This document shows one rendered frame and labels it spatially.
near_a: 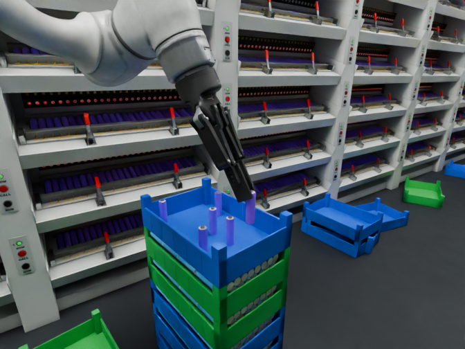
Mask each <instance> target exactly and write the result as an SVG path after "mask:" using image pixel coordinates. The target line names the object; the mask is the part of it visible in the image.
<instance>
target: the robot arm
mask: <svg viewBox="0 0 465 349"><path fill-rule="evenodd" d="M0 31H2V32H3V33H5V34H7V35H9V36H11V37H13V38H14V39H16V40H18V41H20V42H22V43H24V44H26V45H29V46H31V47H33V48H36V49H38V50H41V51H43V52H46V53H50V54H52V55H56V56H59V57H63V58H66V59H68V60H70V61H72V62H74V63H75V65H76V66H77V68H78V69H79V70H80V71H81V72H82V73H83V74H84V76H85V77H86V78H87V79H88V80H89V81H91V82H92V83H94V84H96V85H99V86H101V87H115V86H118V85H121V84H124V83H126V82H128V81H130V80H131V79H133V78H135V77H136V76H137V75H138V74H139V73H141V72H142V71H144V70H145V69H146V68H147V67H148V66H149V65H150V64H151V63H152V61H153V60H154V59H155V58H156V57H157V59H158V61H159V62H160V64H161V66H162V68H163V71H164V73H165V75H166V77H167V80H168V81H169V83H172V84H175V87H176V90H177V91H178V93H179V96H180V98H181V100H182V103H183V104H185V105H189V104H192V109H193V112H194V114H195V115H194V117H193V118H191V119H190V120H189V122H190V124H191V126H193V128H194V129H195V130H196V132H197V134H198V135H199V137H200V139H201V141H202V142H203V144H204V146H205V148H206V149H207V151H208V154H209V155H210V157H211V159H212V161H213V162H214V164H215V166H216V168H217V169H218V170H219V171H222V170H224V172H225V173H226V176H227V178H228V181H229V183H230V186H231V188H232V191H233V192H234V194H235V197H236V199H237V202H238V203H239V202H244V201H246V200H249V199H252V198H253V195H252V192H251V190H254V191H255V192H257V191H256V189H255V187H254V185H253V182H252V180H251V178H250V175H249V173H248V171H247V169H246V166H245V164H244V162H243V160H242V159H245V158H246V155H245V154H244V155H242V154H243V153H244V151H243V150H242V147H241V144H240V142H239V138H238V136H237V133H236V130H235V127H234V125H233V122H232V119H231V117H230V110H229V108H228V107H227V106H226V107H223V106H222V104H221V103H220V101H219V99H218V97H217V96H216V93H217V92H218V91H219V90H220V89H221V83H220V81H219V78H218V76H217V73H216V71H215V68H213V66H214V65H215V62H216V59H215V58H214V55H213V54H212V50H211V49H210V46H209V44H208V41H207V38H206V35H205V34H204V32H203V29H202V27H201V21H200V14H199V10H198V8H197V3H196V1H195V0H118V2H117V5H116V7H115V8H114V10H113V11H110V10H104V11H100V12H81V13H79V14H78V15H77V16H76V18H75V19H70V20H65V19H57V18H54V17H50V16H48V15H45V14H44V13H42V12H40V11H38V10H37V9H35V8H34V7H32V6H31V5H30V4H29V3H27V2H26V1H25V0H0Z"/></svg>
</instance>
